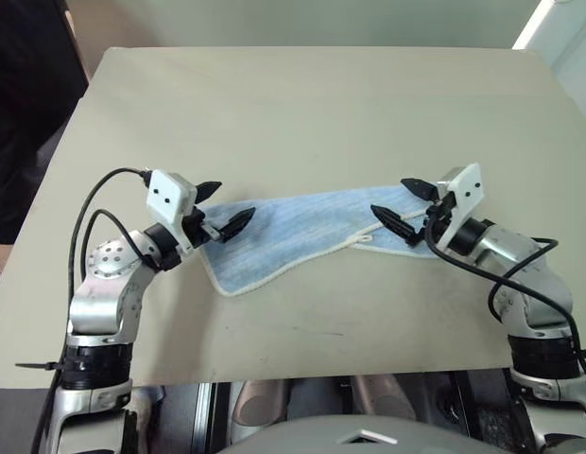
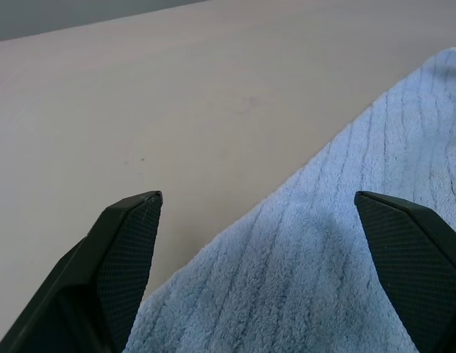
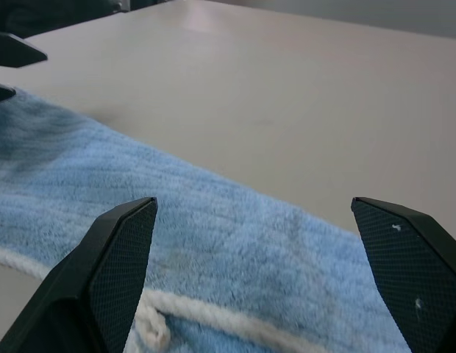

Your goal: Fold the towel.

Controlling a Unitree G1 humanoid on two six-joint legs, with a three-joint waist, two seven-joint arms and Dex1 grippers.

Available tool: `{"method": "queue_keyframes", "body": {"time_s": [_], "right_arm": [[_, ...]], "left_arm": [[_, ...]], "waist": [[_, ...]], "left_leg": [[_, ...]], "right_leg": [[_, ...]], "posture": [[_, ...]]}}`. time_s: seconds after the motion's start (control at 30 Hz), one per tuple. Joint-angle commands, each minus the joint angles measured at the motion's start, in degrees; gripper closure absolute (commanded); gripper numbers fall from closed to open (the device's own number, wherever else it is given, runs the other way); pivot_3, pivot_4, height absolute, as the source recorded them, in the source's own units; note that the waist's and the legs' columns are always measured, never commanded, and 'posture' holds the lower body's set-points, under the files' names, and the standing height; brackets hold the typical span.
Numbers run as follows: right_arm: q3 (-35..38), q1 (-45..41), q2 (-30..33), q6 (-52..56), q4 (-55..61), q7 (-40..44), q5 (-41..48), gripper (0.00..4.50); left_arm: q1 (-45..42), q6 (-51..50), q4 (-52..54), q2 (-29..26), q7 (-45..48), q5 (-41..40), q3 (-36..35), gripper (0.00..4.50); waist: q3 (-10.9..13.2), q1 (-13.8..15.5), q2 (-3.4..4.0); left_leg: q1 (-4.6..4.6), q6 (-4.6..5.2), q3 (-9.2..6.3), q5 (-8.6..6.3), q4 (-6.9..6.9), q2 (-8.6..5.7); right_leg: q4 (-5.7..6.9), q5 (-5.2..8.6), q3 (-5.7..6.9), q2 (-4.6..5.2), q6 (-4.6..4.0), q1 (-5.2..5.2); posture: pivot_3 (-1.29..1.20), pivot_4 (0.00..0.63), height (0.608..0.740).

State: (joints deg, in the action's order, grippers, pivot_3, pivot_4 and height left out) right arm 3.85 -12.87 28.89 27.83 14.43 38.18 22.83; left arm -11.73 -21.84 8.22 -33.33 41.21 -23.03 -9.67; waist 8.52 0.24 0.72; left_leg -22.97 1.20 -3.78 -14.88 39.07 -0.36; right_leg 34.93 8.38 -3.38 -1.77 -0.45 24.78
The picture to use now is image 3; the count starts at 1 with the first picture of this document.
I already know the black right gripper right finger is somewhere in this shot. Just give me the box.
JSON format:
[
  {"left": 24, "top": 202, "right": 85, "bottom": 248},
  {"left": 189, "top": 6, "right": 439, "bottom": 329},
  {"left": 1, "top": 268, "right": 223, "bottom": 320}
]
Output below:
[{"left": 351, "top": 196, "right": 456, "bottom": 353}]

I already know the dark chair behind table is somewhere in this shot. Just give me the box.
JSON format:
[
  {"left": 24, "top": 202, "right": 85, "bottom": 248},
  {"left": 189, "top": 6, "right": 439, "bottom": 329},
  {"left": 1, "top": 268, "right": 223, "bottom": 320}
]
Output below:
[{"left": 0, "top": 0, "right": 166, "bottom": 40}]

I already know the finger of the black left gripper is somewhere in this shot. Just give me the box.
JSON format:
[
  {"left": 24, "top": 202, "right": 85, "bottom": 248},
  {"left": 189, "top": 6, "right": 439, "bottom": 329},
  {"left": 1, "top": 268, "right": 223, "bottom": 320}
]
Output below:
[
  {"left": 0, "top": 31, "right": 49, "bottom": 68},
  {"left": 0, "top": 81, "right": 17, "bottom": 105}
]

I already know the light blue fluffy towel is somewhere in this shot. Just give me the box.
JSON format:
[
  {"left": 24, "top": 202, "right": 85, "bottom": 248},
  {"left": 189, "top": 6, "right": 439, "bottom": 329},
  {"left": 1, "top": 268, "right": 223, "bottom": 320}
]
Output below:
[{"left": 0, "top": 90, "right": 413, "bottom": 353}]

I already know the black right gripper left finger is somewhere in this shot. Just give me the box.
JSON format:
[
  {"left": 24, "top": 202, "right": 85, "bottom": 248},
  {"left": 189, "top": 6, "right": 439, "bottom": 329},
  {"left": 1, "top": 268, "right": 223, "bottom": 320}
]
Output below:
[{"left": 0, "top": 196, "right": 158, "bottom": 353}]

